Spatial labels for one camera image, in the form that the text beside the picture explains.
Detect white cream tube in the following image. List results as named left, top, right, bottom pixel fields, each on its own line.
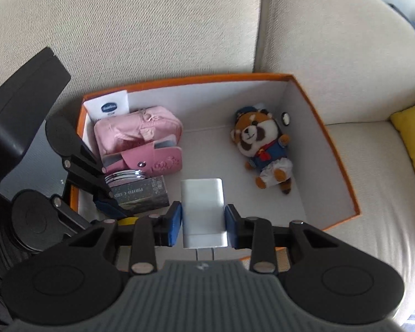
left=83, top=89, right=131, bottom=123

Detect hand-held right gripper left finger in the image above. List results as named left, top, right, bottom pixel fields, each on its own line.
left=67, top=201, right=183, bottom=275

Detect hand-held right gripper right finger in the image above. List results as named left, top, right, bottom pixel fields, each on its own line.
left=224, top=204, right=337, bottom=274

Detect beige sofa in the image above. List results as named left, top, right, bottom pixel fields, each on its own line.
left=0, top=0, right=415, bottom=326

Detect orange storage box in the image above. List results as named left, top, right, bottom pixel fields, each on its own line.
left=70, top=72, right=362, bottom=274

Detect pink fabric pouch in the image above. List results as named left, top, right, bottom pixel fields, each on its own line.
left=93, top=107, right=184, bottom=160

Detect pink card holder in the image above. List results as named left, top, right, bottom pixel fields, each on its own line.
left=102, top=141, right=184, bottom=178

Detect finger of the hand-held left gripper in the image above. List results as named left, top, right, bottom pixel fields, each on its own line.
left=50, top=195, right=122, bottom=233
left=63, top=152, right=115, bottom=198

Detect white charger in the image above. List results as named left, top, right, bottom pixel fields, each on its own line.
left=179, top=178, right=228, bottom=261

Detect dark card box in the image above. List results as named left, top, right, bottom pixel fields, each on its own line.
left=108, top=176, right=170, bottom=216

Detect red panda plush toy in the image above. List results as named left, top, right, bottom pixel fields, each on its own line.
left=230, top=103, right=295, bottom=195

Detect round silver tin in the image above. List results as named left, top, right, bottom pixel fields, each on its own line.
left=104, top=169, right=149, bottom=185

